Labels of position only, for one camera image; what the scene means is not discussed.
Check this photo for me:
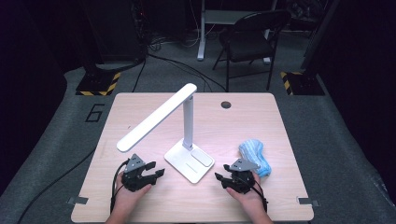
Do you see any white desk lamp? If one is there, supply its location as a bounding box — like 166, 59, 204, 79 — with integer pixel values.
116, 82, 216, 185

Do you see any hand-held gripper black cable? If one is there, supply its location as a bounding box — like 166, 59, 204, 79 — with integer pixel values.
109, 159, 131, 216
248, 178, 269, 213

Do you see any right hand-held gripper black cable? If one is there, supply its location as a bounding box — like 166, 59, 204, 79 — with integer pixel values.
248, 178, 269, 213

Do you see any black folding chair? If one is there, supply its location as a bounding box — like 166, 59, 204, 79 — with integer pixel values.
212, 8, 292, 92

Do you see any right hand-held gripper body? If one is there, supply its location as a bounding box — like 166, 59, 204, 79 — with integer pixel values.
221, 158, 261, 196

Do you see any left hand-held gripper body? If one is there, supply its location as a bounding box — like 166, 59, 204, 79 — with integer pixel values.
120, 153, 154, 193

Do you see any tangle of floor cables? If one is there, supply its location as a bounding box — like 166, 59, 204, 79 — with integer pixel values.
148, 27, 219, 52

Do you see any long black floor cable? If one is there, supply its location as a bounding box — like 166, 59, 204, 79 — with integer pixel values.
17, 148, 96, 224

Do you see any person's left hand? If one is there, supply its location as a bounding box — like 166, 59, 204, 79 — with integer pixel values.
115, 182, 153, 209

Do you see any black stand with striped base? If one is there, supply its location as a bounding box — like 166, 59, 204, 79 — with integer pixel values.
279, 0, 342, 96
75, 0, 121, 97

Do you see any grey tape piece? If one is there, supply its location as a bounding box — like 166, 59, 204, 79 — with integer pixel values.
297, 196, 320, 208
66, 195, 90, 206

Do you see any black equipment rack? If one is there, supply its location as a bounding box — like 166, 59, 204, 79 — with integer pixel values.
83, 0, 149, 63

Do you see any white metal desk frame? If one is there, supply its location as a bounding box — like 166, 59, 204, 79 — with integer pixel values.
196, 0, 278, 62

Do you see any left hand-held gripper black cable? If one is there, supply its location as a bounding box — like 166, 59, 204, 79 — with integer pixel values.
109, 159, 131, 216

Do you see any person's right hand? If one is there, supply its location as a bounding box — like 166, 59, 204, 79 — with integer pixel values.
225, 173, 268, 215

